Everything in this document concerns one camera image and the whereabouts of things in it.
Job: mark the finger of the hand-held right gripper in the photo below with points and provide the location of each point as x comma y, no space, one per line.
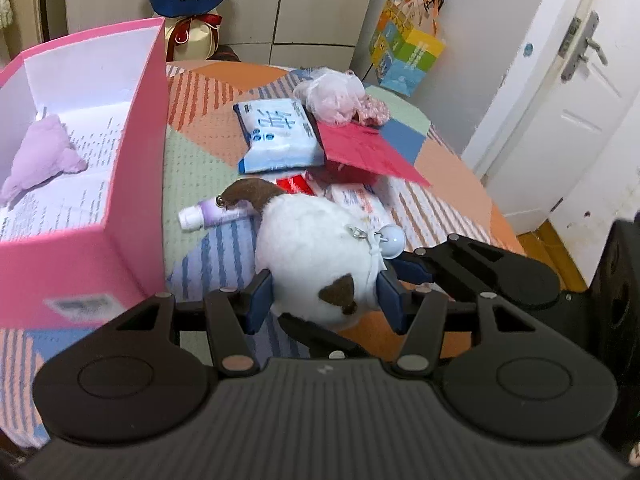
465,265
320,337

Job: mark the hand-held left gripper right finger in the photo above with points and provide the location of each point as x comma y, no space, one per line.
390,305

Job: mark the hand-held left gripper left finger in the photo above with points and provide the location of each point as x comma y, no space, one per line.
261,300

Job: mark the white brown plush cat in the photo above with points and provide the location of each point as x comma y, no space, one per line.
310,245

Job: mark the pink white tissue pack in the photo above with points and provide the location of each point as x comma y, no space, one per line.
357,200

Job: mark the pink cardboard box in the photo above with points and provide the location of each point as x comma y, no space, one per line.
125,260

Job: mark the red envelope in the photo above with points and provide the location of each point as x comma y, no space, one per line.
365,152

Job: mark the pink floral cloth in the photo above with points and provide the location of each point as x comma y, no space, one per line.
372,110

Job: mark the white mesh bath puff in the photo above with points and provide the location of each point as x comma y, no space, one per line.
330,97

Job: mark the purple white tube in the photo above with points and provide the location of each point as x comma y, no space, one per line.
220,210

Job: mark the blue white wet wipes pack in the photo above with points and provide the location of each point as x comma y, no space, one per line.
280,135

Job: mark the white door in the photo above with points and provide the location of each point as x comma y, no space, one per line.
550,120

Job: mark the printed paper sheet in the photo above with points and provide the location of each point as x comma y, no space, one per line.
85,200

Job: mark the colourful paper gift bag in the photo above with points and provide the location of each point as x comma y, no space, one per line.
405,55

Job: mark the round blue door sticker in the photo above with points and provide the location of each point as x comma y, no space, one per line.
527,49

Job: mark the purple plush toy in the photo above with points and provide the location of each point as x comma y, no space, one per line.
40,160

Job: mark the beige wardrobe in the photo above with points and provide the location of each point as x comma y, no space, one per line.
300,0

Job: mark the flower bouquet blue wrap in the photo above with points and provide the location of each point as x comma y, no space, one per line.
185,0

